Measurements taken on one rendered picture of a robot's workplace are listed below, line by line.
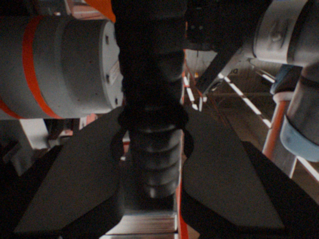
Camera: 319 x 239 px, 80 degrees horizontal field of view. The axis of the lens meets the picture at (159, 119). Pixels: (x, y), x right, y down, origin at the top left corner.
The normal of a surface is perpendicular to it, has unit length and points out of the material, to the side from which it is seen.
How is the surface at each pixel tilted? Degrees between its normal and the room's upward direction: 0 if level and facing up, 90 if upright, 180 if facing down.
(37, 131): 90
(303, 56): 57
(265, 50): 62
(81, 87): 86
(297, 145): 88
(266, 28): 104
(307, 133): 90
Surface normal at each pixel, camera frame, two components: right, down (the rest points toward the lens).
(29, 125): 1.00, -0.03
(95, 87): 0.01, 0.56
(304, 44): -0.69, 0.52
